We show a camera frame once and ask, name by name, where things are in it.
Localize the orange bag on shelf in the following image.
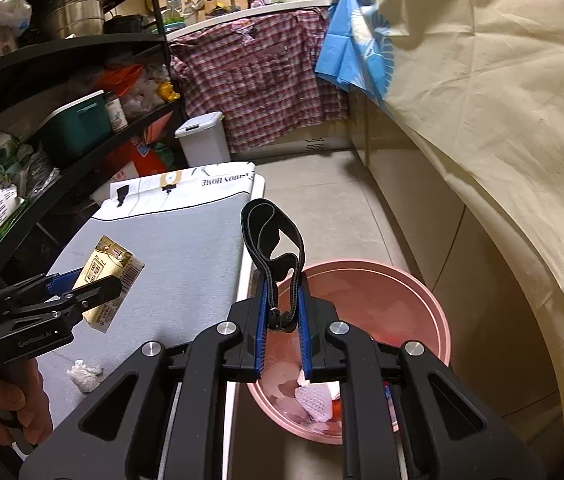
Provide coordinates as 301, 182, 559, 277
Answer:
96, 64, 145, 96

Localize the white lidded trash bin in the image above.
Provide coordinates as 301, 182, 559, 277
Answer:
174, 111, 233, 168

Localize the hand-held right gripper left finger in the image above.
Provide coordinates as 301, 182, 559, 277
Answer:
19, 272, 275, 480

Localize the green cooler box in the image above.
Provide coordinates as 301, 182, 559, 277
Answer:
39, 90, 114, 166

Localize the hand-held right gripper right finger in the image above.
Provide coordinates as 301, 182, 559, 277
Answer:
294, 272, 547, 480

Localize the green packet with white label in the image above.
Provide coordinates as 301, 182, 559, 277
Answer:
0, 185, 31, 246

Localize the pink plastic basin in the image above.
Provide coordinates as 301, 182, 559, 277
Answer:
246, 260, 452, 446

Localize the black elastic strap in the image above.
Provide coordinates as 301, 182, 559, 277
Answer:
240, 199, 307, 333

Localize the grey ironing board table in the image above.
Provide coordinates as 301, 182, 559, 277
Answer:
14, 161, 265, 461

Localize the white kitchen counter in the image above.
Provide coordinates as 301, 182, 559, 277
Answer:
167, 0, 335, 41

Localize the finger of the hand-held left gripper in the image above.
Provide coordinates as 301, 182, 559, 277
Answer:
44, 269, 85, 295
59, 276, 123, 313

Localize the crumpled white tissue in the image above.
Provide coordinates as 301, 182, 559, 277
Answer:
66, 359, 103, 392

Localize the white foam fruit net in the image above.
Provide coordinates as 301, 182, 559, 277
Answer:
294, 382, 335, 423

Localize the orange printed sack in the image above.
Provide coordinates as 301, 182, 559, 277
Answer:
106, 140, 175, 183

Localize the beige cloth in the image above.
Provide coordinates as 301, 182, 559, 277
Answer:
374, 0, 564, 456

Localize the red plaid shirt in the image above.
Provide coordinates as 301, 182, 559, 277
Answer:
169, 9, 350, 151

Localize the person's left hand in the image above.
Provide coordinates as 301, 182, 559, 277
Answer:
0, 357, 54, 447

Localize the black pan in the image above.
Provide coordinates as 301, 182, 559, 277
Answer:
104, 14, 145, 35

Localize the stainless steel pot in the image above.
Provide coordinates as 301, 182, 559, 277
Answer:
42, 0, 106, 40

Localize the yellow drink carton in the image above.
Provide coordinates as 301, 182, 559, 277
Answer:
70, 235, 145, 335

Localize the blue patterned cloth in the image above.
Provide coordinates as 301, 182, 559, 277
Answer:
314, 0, 397, 106

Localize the small printed can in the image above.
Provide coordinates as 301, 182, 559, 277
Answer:
105, 97, 128, 133

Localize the black shelf rack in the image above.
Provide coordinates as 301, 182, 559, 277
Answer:
0, 0, 185, 271

